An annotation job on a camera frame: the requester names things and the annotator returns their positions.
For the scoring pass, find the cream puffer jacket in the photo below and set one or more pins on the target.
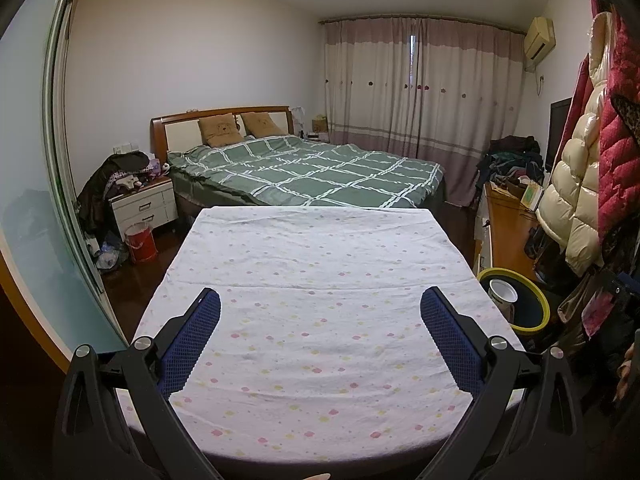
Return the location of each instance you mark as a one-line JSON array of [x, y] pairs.
[[570, 185]]

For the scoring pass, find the brown bear-face pillow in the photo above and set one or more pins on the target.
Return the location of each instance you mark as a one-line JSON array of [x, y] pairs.
[[262, 124], [220, 130]]

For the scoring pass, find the wardrobe sliding door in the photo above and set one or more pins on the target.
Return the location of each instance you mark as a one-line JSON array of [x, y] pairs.
[[30, 185]]

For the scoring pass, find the leopard-pattern cloth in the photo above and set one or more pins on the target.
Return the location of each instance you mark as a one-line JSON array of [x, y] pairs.
[[627, 112]]

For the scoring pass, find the cream air conditioner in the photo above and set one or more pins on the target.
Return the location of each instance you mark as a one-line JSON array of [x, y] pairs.
[[540, 37]]

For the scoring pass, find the green plaid duvet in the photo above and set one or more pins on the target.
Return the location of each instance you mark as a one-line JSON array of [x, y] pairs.
[[310, 170]]

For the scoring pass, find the white plastic cup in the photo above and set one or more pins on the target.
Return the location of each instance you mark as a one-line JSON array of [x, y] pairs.
[[500, 300]]

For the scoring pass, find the bed with green quilt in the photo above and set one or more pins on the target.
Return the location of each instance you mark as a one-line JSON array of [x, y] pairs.
[[159, 135]]

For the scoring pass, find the yellow-green box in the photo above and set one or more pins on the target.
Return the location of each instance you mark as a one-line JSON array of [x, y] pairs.
[[531, 196]]

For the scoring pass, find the yellow-rimmed dark blue bin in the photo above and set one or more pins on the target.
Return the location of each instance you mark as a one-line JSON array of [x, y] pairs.
[[530, 310]]

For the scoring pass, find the person's right hand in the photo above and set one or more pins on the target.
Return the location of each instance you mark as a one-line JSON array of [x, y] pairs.
[[627, 370]]

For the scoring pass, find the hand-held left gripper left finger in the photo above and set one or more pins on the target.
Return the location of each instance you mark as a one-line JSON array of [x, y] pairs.
[[192, 340]]

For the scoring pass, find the white nightstand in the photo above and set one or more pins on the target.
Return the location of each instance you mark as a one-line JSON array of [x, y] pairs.
[[145, 210]]

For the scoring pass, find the red bucket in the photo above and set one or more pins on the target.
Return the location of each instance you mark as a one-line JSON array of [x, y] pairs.
[[141, 247]]

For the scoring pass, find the wooden desk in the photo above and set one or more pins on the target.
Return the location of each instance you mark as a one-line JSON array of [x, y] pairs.
[[510, 230]]

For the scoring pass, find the white floral tablecloth table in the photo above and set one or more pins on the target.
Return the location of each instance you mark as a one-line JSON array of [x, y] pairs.
[[320, 285]]

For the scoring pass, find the black television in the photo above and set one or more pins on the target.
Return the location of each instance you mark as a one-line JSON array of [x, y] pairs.
[[557, 135]]

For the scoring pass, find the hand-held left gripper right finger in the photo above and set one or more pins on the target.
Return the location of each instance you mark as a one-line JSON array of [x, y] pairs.
[[450, 340]]

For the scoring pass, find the pink floral cloth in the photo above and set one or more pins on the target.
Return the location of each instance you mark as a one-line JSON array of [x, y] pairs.
[[597, 312]]

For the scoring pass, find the dark jacket on nightstand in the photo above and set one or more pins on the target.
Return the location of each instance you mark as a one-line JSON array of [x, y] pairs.
[[95, 190]]

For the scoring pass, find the pile of dark clothes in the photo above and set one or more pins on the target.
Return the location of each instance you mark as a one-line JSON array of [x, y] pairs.
[[515, 160]]

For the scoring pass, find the pink and white curtains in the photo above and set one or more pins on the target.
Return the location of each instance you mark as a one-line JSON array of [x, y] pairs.
[[380, 100]]

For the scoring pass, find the person's left hand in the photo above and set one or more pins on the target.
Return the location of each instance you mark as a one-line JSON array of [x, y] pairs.
[[315, 477]]

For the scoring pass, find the plastic bags on floor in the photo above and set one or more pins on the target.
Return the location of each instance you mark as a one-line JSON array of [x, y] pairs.
[[107, 260]]

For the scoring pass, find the red quilted jacket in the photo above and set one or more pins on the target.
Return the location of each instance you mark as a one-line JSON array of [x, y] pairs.
[[617, 160]]

